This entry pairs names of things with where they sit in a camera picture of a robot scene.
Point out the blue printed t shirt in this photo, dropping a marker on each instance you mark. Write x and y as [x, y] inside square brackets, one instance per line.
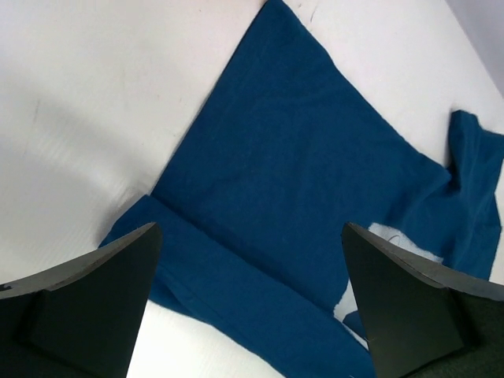
[284, 152]

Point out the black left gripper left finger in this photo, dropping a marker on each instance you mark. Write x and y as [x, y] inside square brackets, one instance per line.
[80, 318]

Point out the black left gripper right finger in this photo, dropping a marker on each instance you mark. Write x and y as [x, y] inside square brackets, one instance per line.
[422, 319]

